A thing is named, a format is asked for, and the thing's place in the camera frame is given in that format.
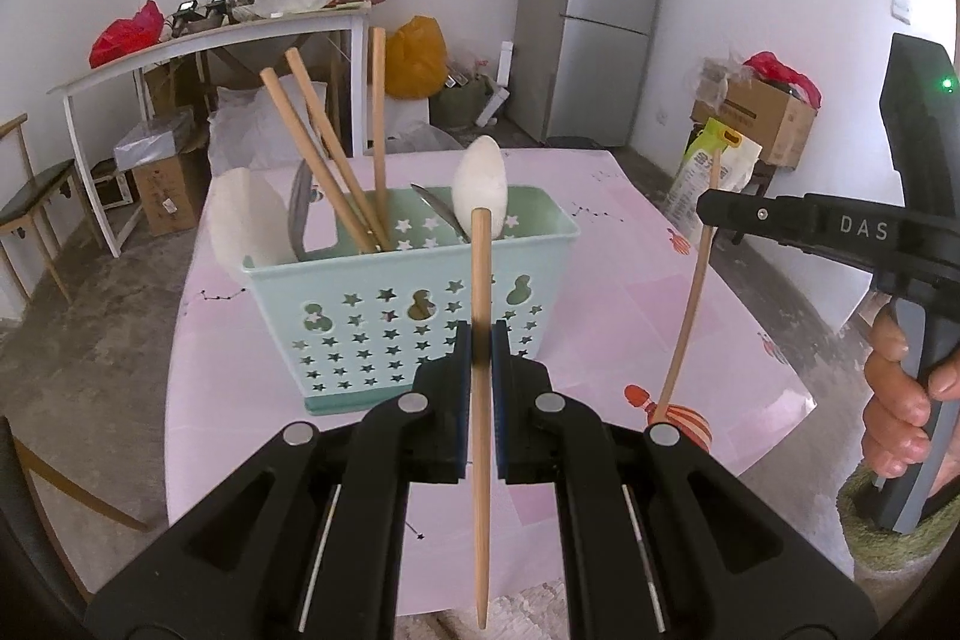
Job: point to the white wall switch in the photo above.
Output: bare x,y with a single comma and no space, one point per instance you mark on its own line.
900,8

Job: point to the metal spoon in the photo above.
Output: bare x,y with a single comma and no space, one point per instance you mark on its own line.
442,209

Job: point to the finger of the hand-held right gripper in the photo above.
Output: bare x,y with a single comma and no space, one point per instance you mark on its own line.
750,216

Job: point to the large printed cardboard box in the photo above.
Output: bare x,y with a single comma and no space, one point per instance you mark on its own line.
765,119

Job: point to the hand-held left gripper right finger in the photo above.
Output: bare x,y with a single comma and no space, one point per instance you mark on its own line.
501,415

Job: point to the silver refrigerator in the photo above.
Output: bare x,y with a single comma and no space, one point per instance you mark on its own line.
592,10

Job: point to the dark green bag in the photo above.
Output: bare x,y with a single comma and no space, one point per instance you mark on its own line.
461,104

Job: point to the orange plastic bag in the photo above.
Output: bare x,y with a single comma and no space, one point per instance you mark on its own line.
416,59

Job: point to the light green star-hole utensil basket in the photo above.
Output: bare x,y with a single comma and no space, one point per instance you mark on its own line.
360,280

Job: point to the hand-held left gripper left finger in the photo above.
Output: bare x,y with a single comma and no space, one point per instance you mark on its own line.
465,385

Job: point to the dark low stool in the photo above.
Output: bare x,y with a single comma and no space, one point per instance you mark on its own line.
574,142

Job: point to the clear plastic wrap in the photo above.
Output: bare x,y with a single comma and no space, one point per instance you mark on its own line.
720,81

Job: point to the white and yellow rice bag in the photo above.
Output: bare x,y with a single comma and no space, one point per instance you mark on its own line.
701,175

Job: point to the white sack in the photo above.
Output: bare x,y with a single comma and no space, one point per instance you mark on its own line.
255,123

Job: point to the person's right hand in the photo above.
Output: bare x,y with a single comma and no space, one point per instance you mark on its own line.
892,415

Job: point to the white board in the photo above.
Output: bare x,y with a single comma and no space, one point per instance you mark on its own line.
499,81

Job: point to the white rice paddle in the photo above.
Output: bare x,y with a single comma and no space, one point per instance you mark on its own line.
480,175
244,220

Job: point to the small wooden crate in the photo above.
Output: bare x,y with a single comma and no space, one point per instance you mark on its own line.
112,184

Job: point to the person's right forearm olive sleeve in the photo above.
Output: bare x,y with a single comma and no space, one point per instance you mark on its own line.
892,550

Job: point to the white fleece garment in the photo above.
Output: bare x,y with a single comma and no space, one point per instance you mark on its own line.
450,621

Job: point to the brown cardboard box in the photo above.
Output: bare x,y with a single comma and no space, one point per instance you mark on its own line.
169,194

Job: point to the red plastic bag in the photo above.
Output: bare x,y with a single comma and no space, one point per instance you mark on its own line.
784,74
124,36

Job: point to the wooden chair dark seat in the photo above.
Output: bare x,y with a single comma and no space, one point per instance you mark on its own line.
34,197

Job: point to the white table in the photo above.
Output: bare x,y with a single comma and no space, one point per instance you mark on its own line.
225,36

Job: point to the black metal stand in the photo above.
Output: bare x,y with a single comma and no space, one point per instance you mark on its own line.
761,179

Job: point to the grey plastic-wrapped box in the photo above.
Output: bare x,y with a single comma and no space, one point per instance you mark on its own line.
154,141

